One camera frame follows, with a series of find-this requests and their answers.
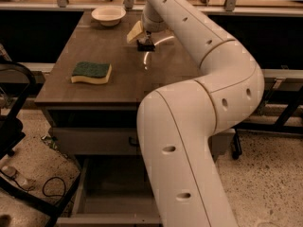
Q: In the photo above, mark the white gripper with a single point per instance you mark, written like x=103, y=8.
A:
x=153, y=26

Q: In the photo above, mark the black chair frame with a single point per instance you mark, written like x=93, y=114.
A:
x=11, y=133

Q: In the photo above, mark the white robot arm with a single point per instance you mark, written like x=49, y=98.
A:
x=175, y=122

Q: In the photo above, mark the black metal stand leg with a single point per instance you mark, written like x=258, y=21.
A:
x=292, y=100

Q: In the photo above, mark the dark rxbar chocolate wrapper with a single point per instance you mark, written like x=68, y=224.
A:
x=145, y=45

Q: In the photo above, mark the open grey middle drawer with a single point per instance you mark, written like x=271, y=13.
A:
x=114, y=191

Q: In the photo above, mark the grey wooden drawer cabinet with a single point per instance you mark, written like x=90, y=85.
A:
x=93, y=91

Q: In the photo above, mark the green yellow sponge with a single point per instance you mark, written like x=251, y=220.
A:
x=91, y=72

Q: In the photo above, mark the closed grey top drawer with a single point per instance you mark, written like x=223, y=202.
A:
x=96, y=141

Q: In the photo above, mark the white bowl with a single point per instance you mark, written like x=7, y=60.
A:
x=108, y=15

